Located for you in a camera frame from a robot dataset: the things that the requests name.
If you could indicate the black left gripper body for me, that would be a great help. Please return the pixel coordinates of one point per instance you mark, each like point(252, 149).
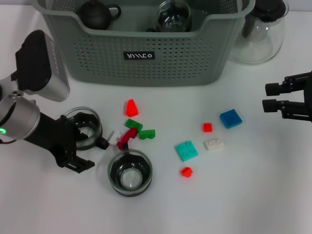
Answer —
point(56, 136)

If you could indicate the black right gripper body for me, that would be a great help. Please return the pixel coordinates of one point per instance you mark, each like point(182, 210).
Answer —
point(309, 97)

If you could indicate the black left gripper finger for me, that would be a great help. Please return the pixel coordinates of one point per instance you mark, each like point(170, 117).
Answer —
point(78, 165)
point(80, 134)

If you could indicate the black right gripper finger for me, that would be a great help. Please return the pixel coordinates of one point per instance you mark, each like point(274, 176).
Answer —
point(271, 105)
point(273, 89)

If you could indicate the small white toy brick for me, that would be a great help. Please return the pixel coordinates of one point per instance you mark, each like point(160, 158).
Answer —
point(114, 138)

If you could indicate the grey-green perforated storage bin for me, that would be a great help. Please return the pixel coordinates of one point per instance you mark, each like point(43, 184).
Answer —
point(170, 61)

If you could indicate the blue square brick plate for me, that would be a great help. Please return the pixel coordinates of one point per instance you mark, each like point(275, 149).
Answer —
point(230, 118)

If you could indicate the glass carafe with black lid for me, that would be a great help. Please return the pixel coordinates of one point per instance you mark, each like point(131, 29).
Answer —
point(256, 48)

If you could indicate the dark red toy brick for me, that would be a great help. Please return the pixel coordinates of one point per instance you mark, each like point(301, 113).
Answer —
point(126, 136)

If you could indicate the green toy brick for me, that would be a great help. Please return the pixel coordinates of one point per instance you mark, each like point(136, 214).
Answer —
point(133, 124)
point(147, 134)

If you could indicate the orange-red slope brick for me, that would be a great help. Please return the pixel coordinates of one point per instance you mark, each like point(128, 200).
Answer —
point(132, 108)

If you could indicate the small orange-red square brick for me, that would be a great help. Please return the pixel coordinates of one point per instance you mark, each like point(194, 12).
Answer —
point(207, 127)

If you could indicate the wide white toy brick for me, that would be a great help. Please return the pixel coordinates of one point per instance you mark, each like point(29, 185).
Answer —
point(214, 145)

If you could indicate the teal square brick plate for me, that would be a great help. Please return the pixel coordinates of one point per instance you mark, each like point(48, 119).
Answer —
point(187, 151)

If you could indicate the small orange-red sloped brick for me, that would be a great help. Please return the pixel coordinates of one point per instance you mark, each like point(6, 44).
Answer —
point(186, 172)

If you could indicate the dark clay teapot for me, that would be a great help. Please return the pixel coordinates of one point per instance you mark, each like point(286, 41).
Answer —
point(95, 14)

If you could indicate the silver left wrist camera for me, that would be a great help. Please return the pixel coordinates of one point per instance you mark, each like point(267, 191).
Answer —
point(36, 68)

